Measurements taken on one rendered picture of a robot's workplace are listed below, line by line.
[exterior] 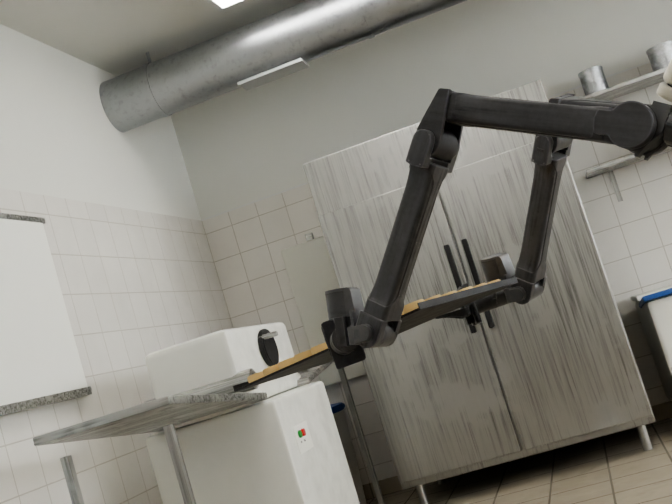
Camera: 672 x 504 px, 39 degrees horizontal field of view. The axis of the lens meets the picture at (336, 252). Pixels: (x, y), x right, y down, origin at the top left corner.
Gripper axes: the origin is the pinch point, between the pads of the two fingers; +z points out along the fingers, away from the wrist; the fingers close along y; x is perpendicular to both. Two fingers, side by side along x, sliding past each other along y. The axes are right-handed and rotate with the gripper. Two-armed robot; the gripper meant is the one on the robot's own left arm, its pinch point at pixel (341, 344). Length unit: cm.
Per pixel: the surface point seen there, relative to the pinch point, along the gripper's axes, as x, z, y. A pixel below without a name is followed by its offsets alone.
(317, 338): 15, 415, -27
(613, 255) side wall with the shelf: 201, 361, -11
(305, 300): 16, 414, -54
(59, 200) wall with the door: -90, 258, -125
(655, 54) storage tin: 254, 317, -112
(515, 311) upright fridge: 114, 294, 2
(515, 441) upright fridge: 90, 303, 66
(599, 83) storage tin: 221, 329, -109
